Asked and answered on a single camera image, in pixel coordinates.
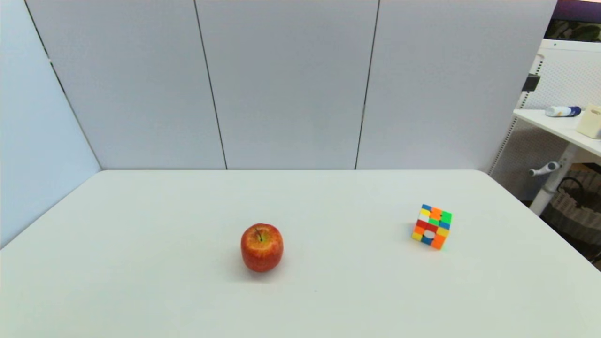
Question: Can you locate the multicoloured rubiks cube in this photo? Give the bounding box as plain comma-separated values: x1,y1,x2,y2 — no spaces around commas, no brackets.
411,204,453,250

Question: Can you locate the red apple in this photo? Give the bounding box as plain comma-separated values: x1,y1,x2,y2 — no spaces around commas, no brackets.
241,223,284,273

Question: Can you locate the blue and white bottle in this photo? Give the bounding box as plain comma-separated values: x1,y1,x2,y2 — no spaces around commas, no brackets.
545,106,582,117

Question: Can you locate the woven wicker basket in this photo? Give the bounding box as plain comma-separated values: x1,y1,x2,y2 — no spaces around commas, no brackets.
540,170,601,246

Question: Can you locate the cream box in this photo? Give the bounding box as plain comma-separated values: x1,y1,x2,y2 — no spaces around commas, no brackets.
576,104,601,139

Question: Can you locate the dark purple screen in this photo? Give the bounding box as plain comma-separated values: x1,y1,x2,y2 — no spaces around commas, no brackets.
545,0,601,43

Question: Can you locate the grey desk crank handle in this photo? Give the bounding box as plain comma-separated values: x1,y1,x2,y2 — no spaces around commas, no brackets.
529,161,562,177

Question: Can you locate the black basket handle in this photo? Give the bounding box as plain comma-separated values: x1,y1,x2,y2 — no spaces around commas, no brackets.
557,177,586,207

